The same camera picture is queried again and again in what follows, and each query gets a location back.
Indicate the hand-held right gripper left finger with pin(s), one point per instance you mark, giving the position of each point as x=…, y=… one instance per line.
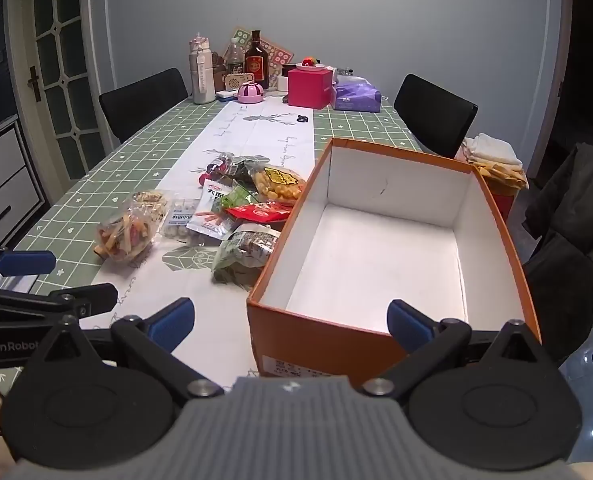
x=171, y=322

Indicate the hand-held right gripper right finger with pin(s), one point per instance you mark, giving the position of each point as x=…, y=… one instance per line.
x=409, y=327

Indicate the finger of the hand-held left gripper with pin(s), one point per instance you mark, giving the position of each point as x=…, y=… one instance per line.
x=96, y=297
x=24, y=262

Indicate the dried fruit chips bag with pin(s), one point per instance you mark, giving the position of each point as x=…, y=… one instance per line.
x=126, y=232

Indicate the orange cardboard box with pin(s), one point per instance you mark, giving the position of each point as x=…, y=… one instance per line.
x=316, y=330

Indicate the green nut bag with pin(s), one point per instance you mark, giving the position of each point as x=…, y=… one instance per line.
x=241, y=255

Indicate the white candy balls packet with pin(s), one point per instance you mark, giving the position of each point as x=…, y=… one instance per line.
x=179, y=220

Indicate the white spicy strip packet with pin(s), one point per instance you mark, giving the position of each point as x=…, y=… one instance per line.
x=207, y=215

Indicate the red snack packet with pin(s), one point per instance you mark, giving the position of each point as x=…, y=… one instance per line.
x=261, y=213

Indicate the green raisin packet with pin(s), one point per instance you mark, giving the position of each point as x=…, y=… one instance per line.
x=236, y=196

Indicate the dark red candy packet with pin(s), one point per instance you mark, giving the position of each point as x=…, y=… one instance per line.
x=215, y=165

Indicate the yellow corn puffs bag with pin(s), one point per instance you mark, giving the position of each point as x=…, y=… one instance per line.
x=276, y=182

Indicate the white drawer cabinet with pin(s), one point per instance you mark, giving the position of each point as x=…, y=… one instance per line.
x=1, y=170

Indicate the red stool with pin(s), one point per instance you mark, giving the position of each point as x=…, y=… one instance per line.
x=499, y=200

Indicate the black jacket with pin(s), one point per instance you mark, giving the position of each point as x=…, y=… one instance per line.
x=571, y=240

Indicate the stack of folded cloths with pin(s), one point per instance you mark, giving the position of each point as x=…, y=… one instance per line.
x=491, y=152

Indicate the black chair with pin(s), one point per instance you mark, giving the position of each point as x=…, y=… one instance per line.
x=141, y=105
x=436, y=110

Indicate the glass panel door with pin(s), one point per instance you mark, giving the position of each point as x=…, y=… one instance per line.
x=56, y=60

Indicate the small flat white box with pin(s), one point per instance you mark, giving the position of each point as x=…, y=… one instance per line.
x=225, y=95

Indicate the purple tissue pack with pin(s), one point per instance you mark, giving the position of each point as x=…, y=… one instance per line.
x=356, y=97

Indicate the white thermos bottle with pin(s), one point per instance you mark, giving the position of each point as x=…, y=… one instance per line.
x=201, y=80

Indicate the pink round container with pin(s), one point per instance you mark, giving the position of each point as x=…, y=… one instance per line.
x=251, y=92

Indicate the beige small radio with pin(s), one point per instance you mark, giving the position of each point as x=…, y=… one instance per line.
x=236, y=81

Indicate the brown ornament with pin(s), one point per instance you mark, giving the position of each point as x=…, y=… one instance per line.
x=219, y=72

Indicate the clear plastic container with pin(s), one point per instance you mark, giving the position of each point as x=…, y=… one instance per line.
x=349, y=76

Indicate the pink gift box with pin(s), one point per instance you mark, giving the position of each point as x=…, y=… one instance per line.
x=309, y=87

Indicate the small white carton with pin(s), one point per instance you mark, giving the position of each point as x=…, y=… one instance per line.
x=278, y=82

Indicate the clear plastic bottle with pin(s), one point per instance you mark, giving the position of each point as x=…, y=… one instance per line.
x=234, y=60

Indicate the dark brown liquor bottle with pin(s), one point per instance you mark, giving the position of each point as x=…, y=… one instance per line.
x=256, y=62

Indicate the small plate of fruit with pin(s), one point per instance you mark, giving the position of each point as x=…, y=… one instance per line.
x=310, y=65

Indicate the dotted patterned board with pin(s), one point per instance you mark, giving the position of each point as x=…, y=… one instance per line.
x=279, y=57

